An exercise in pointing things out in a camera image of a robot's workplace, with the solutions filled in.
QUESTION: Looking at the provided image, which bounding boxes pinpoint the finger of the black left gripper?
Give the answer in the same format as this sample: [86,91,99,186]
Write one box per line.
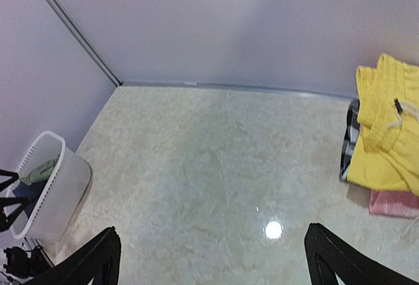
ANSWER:
[0,169,20,192]
[0,197,30,232]

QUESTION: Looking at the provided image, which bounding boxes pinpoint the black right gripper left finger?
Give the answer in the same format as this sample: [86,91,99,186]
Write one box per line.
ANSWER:
[26,227,121,285]

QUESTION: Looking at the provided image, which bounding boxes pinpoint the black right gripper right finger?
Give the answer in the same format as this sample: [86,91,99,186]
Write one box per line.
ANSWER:
[304,223,417,284]

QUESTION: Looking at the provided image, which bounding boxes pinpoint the yellow shorts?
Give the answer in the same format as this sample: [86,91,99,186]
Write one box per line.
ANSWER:
[348,54,418,195]

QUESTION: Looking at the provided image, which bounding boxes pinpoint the white laundry basket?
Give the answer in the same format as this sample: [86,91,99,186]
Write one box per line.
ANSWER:
[6,130,92,243]

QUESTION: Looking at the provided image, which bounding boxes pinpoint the navy blue garment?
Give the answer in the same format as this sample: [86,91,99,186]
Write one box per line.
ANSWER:
[12,182,45,204]

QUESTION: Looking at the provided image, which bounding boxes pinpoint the olive green garment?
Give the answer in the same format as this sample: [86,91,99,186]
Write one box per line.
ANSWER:
[20,157,59,186]

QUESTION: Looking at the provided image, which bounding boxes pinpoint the pink folded garment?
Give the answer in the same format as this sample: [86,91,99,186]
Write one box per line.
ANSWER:
[369,191,418,219]

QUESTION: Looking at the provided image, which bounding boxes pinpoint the black white patterned garment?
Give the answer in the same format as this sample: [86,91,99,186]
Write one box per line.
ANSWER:
[339,99,360,182]

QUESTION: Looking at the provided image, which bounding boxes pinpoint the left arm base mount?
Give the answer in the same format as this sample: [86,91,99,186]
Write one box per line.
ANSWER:
[3,246,54,279]

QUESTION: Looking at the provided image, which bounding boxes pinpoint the white shorts drawstring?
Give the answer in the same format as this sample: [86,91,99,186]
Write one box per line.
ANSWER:
[387,98,418,130]

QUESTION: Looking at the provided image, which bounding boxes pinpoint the left aluminium corner post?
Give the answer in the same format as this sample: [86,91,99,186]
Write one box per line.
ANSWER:
[45,0,123,87]

